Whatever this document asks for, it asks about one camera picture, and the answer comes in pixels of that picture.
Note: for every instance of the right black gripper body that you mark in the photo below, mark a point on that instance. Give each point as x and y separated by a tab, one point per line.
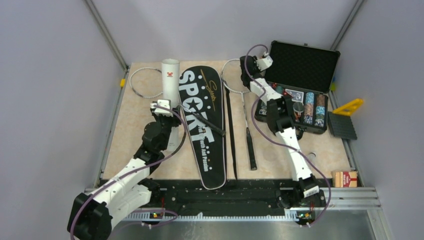
257	70

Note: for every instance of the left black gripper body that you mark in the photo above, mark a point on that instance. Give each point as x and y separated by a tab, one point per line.
167	123

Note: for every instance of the black racket bag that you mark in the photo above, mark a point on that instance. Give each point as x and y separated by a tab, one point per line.
201	92

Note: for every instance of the white shuttlecock tube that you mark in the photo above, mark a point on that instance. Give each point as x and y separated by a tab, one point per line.
170	69

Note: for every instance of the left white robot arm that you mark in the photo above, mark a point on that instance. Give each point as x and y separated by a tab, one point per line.
94	215

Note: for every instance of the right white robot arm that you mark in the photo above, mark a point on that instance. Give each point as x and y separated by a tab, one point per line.
280	120

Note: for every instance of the left white badminton racket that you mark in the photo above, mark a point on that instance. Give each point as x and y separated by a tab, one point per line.
144	82

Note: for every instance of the black poker chip case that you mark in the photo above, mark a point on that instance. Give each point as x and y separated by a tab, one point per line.
305	73

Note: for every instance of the yellow block at corner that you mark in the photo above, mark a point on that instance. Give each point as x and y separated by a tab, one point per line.
332	87

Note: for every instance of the yellow plastic triangle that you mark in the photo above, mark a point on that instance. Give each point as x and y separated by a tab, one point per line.
349	108

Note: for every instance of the black perforated plate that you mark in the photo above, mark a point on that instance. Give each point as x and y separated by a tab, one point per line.
341	126

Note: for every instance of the translucent tube cap right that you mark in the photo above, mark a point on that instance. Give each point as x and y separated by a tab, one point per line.
312	156

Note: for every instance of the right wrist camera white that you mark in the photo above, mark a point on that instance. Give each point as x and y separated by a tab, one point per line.
264	62

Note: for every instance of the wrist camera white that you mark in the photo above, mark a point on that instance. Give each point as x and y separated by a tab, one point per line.
264	62
161	107

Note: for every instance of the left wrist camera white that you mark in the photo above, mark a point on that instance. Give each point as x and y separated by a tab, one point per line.
161	107

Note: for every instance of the yellow clip on rail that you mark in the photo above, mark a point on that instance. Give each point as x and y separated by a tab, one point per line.
122	82

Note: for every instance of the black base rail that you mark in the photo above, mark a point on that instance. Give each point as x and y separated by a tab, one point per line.
238	200

